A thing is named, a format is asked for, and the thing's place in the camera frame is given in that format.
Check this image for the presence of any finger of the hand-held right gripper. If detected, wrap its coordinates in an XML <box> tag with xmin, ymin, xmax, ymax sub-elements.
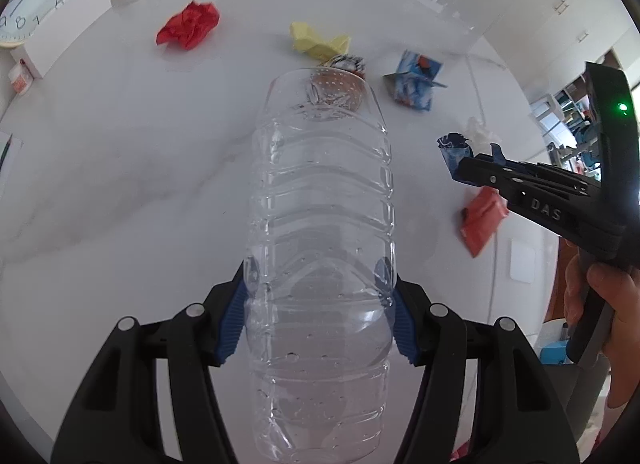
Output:
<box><xmin>487</xmin><ymin>142</ymin><xmax>590</xmax><ymax>195</ymax></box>
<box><xmin>452</xmin><ymin>155</ymin><xmax>531</xmax><ymax>217</ymax></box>

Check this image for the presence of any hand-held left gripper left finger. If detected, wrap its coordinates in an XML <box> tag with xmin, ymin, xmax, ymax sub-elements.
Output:
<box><xmin>50</xmin><ymin>259</ymin><xmax>248</xmax><ymax>464</ymax></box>

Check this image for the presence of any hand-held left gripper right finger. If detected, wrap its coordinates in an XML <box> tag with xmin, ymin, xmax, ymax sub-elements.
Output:
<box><xmin>391</xmin><ymin>279</ymin><xmax>583</xmax><ymax>464</ymax></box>

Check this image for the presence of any blue paper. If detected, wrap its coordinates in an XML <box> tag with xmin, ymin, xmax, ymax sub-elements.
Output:
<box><xmin>436</xmin><ymin>132</ymin><xmax>475</xmax><ymax>180</ymax></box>

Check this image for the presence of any clear plastic bottle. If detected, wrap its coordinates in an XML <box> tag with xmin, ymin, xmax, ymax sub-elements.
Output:
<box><xmin>243</xmin><ymin>67</ymin><xmax>398</xmax><ymax>464</ymax></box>

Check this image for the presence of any person's right hand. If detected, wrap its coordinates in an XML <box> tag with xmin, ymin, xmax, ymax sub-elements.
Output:
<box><xmin>564</xmin><ymin>253</ymin><xmax>640</xmax><ymax>410</ymax></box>

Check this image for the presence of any orange red packet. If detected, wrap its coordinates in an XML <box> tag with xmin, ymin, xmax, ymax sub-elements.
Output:
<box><xmin>459</xmin><ymin>187</ymin><xmax>510</xmax><ymax>259</ymax></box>

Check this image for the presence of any open bookshelf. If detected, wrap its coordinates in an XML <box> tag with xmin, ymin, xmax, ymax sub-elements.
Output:
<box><xmin>562</xmin><ymin>76</ymin><xmax>598</xmax><ymax>165</ymax></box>

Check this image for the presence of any blue white carton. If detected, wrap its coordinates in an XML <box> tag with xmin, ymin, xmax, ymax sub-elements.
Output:
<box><xmin>382</xmin><ymin>50</ymin><xmax>448</xmax><ymax>111</ymax></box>

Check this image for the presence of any tall grey cabinet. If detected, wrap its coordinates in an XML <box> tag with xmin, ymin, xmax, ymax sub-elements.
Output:
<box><xmin>480</xmin><ymin>0</ymin><xmax>636</xmax><ymax>95</ymax></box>

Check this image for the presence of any brown snack wrapper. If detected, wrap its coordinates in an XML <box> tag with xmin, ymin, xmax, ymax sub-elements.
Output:
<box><xmin>320</xmin><ymin>55</ymin><xmax>368</xmax><ymax>112</ymax></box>

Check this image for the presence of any yellow crumpled wrapper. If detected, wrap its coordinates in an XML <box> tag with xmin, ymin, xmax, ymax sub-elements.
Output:
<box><xmin>290</xmin><ymin>21</ymin><xmax>351</xmax><ymax>62</ymax></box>

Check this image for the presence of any white paper sheet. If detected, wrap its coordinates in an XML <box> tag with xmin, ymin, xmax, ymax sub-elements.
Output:
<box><xmin>0</xmin><ymin>131</ymin><xmax>24</xmax><ymax>195</ymax></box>

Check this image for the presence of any red crumpled paper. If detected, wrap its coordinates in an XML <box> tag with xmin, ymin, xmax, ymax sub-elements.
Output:
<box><xmin>156</xmin><ymin>0</ymin><xmax>221</xmax><ymax>51</ymax></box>

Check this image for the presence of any small pill bottle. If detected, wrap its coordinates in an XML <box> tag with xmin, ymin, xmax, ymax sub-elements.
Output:
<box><xmin>8</xmin><ymin>59</ymin><xmax>32</xmax><ymax>95</ymax></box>

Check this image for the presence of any white cardboard box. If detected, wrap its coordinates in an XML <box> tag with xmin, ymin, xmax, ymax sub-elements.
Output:
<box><xmin>22</xmin><ymin>0</ymin><xmax>113</xmax><ymax>80</ymax></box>

